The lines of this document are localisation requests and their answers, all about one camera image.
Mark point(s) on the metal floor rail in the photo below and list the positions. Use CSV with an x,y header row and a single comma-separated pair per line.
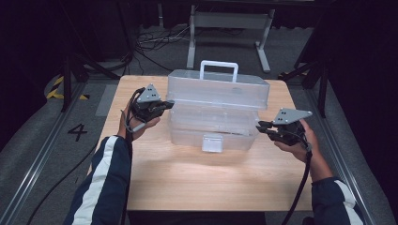
x,y
341,156
37,162

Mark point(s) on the black metal stand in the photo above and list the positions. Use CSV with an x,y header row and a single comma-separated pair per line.
x,y
67,84
322,84

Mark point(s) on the clear plastic storage box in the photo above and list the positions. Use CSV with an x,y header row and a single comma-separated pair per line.
x,y
217,100

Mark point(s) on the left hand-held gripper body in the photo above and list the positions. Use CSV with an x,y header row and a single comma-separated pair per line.
x,y
147,106

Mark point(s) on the yellow and black floor tape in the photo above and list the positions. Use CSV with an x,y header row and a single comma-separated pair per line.
x,y
53,93

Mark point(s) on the grey metal table frame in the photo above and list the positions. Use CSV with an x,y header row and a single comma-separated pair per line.
x,y
228,20

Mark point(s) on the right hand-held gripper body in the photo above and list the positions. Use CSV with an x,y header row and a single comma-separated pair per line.
x,y
289,128

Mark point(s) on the person's left hand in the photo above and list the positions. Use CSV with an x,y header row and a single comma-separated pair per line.
x,y
133,126

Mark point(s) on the person's right hand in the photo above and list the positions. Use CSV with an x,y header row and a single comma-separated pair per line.
x,y
309,146

